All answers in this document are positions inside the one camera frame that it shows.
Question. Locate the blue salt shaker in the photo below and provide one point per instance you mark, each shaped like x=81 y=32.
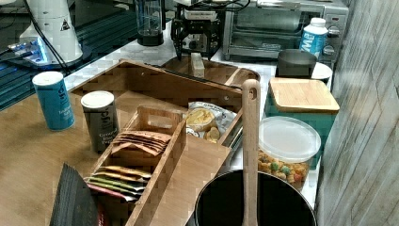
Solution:
x=54 y=100

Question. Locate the brown tea bags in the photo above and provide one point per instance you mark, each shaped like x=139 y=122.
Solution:
x=146 y=141

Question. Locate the clear cereal jar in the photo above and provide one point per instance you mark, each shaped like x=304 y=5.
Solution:
x=286 y=146

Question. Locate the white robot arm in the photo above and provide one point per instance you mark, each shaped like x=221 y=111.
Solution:
x=51 y=23

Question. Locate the dark grey cup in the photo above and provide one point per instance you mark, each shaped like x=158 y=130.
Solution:
x=295 y=63

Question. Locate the snack chip bag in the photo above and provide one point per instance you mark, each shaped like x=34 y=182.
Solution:
x=208 y=121

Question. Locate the yellow green tea bags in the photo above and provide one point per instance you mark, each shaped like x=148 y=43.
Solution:
x=121 y=182

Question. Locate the white-capped blue bottle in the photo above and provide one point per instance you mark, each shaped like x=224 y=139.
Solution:
x=313 y=37

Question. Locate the teal box with wooden lid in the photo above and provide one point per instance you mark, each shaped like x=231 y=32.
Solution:
x=307 y=100

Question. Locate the silver toaster oven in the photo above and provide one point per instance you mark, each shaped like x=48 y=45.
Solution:
x=265 y=27

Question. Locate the wooden tea bag holder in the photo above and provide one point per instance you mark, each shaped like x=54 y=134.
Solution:
x=161 y=119

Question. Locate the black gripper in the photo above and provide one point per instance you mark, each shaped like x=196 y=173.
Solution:
x=188 y=22

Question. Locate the black pepper shaker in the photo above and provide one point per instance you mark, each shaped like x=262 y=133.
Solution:
x=101 y=117

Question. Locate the wooden spoon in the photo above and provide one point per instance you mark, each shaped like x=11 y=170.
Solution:
x=250 y=94

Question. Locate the blender jar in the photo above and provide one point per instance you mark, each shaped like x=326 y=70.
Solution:
x=151 y=22

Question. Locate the butter stick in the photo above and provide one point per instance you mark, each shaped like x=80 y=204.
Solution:
x=197 y=65

